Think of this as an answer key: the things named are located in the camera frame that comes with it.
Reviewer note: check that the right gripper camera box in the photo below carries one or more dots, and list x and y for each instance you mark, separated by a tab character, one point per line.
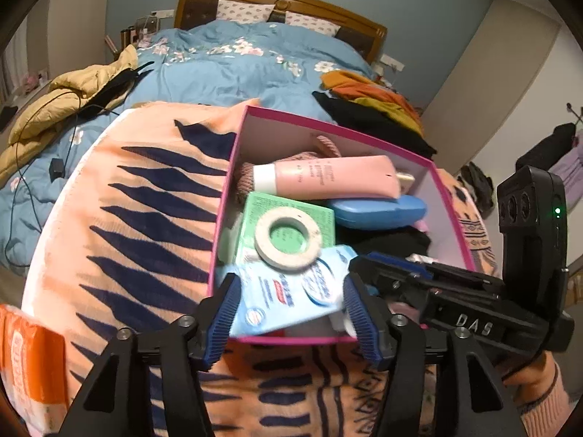
533	222

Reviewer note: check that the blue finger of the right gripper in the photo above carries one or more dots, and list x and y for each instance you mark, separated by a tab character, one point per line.
405	264

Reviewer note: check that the blue glasses case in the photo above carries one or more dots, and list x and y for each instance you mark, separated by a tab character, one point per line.
378	213

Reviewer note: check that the knitted bear plush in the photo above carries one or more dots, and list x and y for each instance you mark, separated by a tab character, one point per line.
272	178

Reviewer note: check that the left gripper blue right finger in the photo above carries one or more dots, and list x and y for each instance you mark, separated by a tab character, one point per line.
369	323

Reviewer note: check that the blue floral duvet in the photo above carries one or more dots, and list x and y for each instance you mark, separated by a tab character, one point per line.
219	64

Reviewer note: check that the black clothes on bed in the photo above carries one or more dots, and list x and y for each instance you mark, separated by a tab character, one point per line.
373	123

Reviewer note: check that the black coat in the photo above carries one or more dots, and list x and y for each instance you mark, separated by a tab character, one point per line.
550	150

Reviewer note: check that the white tape roll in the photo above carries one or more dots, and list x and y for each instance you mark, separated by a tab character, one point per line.
287	261

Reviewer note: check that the orange snack package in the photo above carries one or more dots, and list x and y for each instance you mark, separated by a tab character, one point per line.
33	370

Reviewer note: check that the coat rack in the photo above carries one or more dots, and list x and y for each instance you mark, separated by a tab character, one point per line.
571	110

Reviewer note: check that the black cloth in box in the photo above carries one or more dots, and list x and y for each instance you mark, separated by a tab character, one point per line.
401	242

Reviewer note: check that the beige puffer jacket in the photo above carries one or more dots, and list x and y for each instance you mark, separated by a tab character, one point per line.
45	118

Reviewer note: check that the pink storage box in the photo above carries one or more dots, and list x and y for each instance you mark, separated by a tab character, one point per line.
265	136

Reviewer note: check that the orange mustard clothes pile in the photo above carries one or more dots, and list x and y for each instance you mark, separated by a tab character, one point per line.
362	91

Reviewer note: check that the wooden headboard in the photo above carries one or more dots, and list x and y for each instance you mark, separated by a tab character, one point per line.
359	32

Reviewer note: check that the blue white wipes pack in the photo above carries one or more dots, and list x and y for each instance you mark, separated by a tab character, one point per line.
273	300

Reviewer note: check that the pink cream tube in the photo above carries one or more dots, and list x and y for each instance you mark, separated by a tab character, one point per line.
352	177

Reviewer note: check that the purple jacket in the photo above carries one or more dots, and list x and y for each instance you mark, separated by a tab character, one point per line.
569	169

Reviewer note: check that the patterned pillow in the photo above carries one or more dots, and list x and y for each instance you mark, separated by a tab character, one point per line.
250	13

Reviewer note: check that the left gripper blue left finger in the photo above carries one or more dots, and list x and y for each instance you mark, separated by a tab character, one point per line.
217	314

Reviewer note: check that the green box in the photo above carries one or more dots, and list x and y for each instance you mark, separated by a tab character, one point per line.
285	238

